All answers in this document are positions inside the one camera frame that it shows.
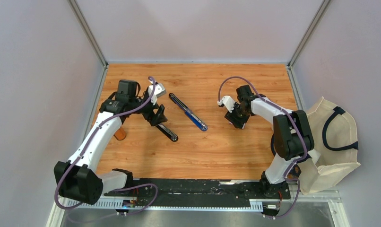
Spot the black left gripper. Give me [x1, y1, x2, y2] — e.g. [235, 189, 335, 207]
[129, 90, 167, 126]

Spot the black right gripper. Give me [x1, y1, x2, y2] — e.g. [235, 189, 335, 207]
[225, 102, 251, 129]

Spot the black stapler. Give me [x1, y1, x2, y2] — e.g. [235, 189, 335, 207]
[156, 123, 179, 142]

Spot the blue stapler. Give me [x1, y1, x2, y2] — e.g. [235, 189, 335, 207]
[168, 93, 208, 131]

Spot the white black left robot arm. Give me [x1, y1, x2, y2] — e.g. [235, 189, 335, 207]
[54, 76, 167, 209]

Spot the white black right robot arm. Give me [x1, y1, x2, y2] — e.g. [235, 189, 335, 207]
[217, 85, 314, 198]

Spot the orange round object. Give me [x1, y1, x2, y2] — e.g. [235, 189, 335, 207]
[114, 126, 127, 141]

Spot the beige tote bag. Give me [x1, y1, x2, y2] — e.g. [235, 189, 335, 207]
[299, 97, 360, 194]

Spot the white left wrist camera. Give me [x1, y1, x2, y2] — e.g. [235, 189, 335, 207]
[147, 83, 166, 105]

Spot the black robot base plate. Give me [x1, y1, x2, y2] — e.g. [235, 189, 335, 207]
[98, 178, 291, 209]

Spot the aluminium frame rail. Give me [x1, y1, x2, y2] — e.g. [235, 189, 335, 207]
[52, 188, 343, 212]

